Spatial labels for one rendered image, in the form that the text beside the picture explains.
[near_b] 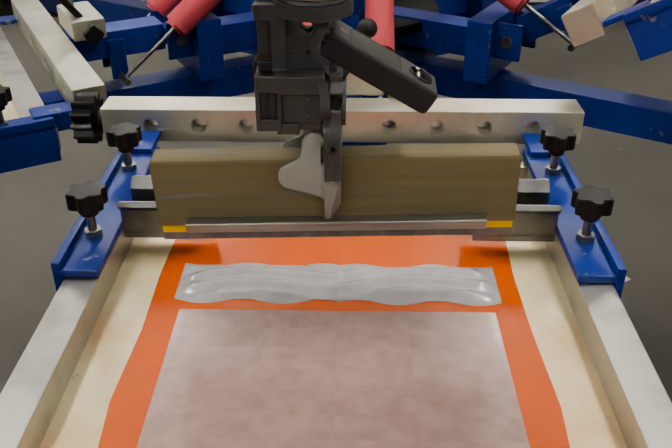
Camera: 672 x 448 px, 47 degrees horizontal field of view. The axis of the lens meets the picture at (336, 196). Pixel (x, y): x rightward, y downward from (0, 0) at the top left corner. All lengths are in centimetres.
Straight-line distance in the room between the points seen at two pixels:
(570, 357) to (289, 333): 28
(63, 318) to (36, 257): 199
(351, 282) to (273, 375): 16
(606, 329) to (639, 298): 180
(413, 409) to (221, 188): 28
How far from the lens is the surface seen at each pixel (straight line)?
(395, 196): 75
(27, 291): 264
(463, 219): 76
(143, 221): 93
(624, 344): 79
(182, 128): 112
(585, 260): 87
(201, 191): 76
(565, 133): 101
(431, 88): 70
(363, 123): 109
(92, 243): 90
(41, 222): 299
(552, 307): 87
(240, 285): 87
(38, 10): 165
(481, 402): 74
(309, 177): 72
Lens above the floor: 147
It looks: 30 degrees down
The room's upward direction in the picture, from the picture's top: straight up
